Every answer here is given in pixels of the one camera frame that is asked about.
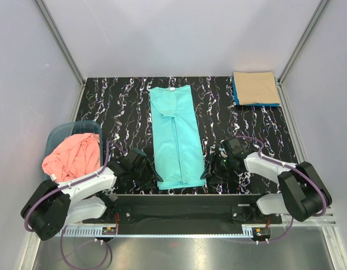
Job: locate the white slotted cable duct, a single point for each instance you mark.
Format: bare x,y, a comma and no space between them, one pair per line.
125,231

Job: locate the folded blue t-shirt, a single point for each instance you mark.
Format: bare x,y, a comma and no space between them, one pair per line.
236,99

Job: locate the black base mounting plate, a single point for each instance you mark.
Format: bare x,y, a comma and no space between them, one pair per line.
209,212

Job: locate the pink t-shirt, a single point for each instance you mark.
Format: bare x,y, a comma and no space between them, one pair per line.
75,157

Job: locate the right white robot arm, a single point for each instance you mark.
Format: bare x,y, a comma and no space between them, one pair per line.
302,194

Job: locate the left aluminium frame post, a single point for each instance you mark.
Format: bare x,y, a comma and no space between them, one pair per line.
54,30

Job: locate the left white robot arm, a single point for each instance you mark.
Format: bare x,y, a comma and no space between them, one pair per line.
53,205

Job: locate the teal t-shirt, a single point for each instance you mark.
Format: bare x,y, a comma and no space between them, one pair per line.
178,154

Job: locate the folded beige t-shirt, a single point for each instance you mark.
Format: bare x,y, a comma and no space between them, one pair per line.
256,88

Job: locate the aluminium frame post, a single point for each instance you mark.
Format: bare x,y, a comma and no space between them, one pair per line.
54,30
318,13

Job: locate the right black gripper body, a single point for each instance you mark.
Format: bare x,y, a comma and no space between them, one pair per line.
222,166

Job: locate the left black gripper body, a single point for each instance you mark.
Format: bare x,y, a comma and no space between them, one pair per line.
142,175

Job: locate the right aluminium frame post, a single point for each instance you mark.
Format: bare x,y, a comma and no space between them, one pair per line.
318,13

